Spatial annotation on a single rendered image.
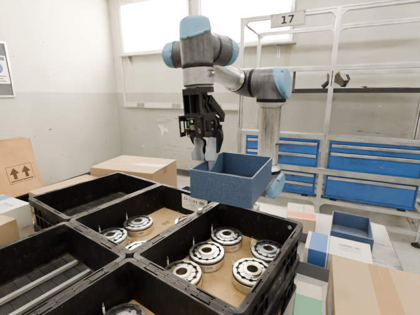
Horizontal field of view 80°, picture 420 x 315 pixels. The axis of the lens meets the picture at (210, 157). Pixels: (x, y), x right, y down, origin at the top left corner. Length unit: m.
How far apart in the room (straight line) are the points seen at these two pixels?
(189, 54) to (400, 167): 2.32
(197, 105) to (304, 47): 2.92
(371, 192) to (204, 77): 2.31
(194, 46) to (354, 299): 0.66
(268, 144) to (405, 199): 1.91
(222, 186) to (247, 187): 0.06
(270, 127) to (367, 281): 0.59
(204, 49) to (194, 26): 0.05
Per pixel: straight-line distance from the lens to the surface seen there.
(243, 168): 0.74
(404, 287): 0.82
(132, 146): 4.69
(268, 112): 1.03
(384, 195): 2.75
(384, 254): 1.25
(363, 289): 0.76
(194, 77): 0.60
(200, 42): 0.61
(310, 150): 2.61
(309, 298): 0.75
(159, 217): 1.05
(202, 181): 0.58
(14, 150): 3.62
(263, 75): 1.02
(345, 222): 1.36
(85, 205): 1.25
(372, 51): 3.45
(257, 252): 0.79
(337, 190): 2.71
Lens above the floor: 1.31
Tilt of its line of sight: 14 degrees down
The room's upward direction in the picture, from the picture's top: straight up
